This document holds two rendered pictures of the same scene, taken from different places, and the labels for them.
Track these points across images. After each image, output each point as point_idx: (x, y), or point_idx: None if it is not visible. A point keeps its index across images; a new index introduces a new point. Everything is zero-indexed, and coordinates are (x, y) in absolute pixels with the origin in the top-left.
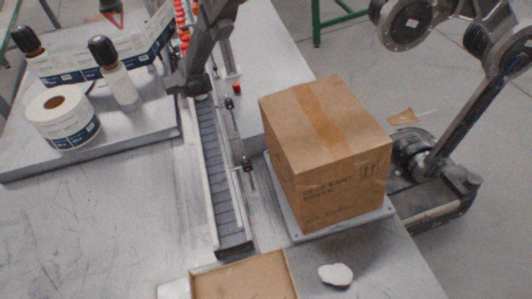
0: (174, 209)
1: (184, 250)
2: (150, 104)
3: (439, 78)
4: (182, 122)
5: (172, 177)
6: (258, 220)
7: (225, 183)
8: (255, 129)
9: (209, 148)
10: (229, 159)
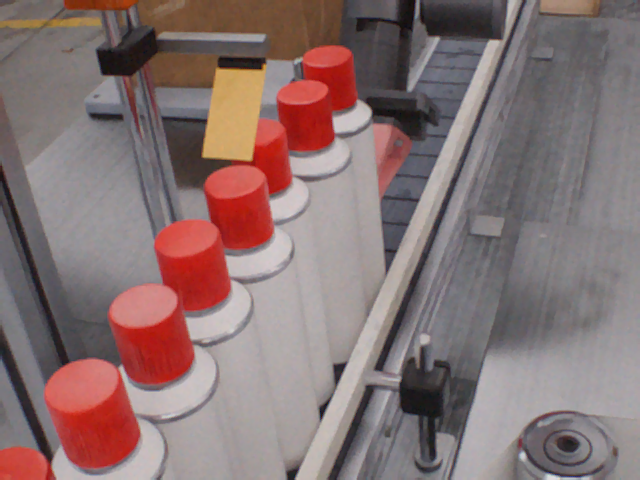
0: (606, 96)
1: (600, 41)
2: (620, 374)
3: None
4: (493, 316)
5: (595, 156)
6: (426, 39)
7: (454, 48)
8: (291, 71)
9: (448, 121)
10: (412, 86)
